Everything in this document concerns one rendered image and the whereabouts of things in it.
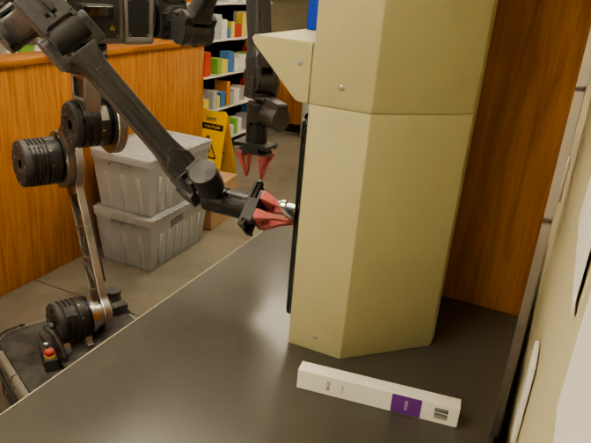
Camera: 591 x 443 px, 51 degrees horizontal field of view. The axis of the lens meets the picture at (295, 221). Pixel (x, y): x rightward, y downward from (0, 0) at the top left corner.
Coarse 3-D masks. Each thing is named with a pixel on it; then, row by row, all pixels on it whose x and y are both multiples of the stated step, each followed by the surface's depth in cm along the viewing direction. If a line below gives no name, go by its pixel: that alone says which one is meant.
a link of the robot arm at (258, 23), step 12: (252, 0) 153; (264, 0) 153; (252, 12) 153; (264, 12) 153; (252, 24) 154; (264, 24) 154; (252, 48) 155; (252, 60) 154; (264, 60) 155; (252, 72) 155; (264, 72) 156; (264, 84) 155; (276, 84) 158
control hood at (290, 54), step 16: (288, 32) 114; (304, 32) 117; (272, 48) 104; (288, 48) 102; (304, 48) 101; (272, 64) 105; (288, 64) 103; (304, 64) 102; (288, 80) 104; (304, 80) 103; (304, 96) 104
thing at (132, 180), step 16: (128, 144) 342; (144, 144) 345; (192, 144) 352; (208, 144) 364; (96, 160) 332; (112, 160) 325; (128, 160) 321; (144, 160) 318; (96, 176) 336; (112, 176) 331; (128, 176) 326; (144, 176) 322; (160, 176) 329; (112, 192) 336; (128, 192) 331; (144, 192) 326; (160, 192) 334; (176, 192) 349; (128, 208) 336; (144, 208) 331; (160, 208) 340
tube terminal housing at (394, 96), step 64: (320, 0) 98; (384, 0) 94; (448, 0) 97; (320, 64) 101; (384, 64) 98; (448, 64) 102; (320, 128) 105; (384, 128) 102; (448, 128) 106; (320, 192) 108; (384, 192) 107; (448, 192) 112; (320, 256) 112; (384, 256) 112; (448, 256) 119; (320, 320) 117; (384, 320) 118
